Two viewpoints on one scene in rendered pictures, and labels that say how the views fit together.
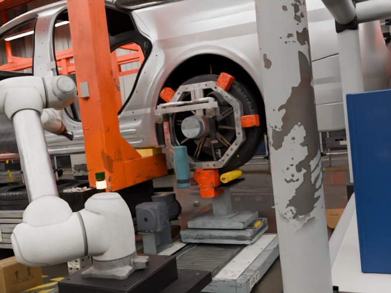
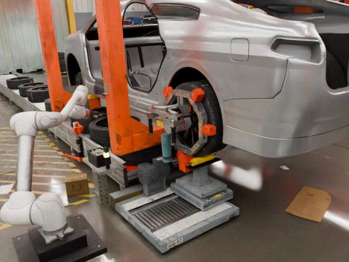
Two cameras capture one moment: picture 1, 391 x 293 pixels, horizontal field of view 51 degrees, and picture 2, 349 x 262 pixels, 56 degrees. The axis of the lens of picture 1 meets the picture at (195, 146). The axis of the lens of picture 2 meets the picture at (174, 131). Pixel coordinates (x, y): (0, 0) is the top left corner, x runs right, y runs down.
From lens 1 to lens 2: 1.52 m
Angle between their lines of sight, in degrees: 32
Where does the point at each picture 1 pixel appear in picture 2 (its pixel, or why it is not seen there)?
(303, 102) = not seen: outside the picture
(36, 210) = (11, 199)
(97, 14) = (114, 37)
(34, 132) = (23, 150)
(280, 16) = not seen: outside the picture
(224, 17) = (203, 43)
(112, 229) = (44, 218)
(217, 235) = (187, 196)
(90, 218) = (34, 209)
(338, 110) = (265, 143)
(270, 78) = not seen: outside the picture
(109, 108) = (120, 102)
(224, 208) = (199, 178)
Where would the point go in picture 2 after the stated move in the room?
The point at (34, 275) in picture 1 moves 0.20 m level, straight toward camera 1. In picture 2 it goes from (83, 188) to (76, 198)
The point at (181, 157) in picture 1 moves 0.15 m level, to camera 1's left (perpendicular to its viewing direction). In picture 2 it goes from (164, 142) to (150, 141)
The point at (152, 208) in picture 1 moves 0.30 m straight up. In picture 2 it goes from (144, 170) to (142, 140)
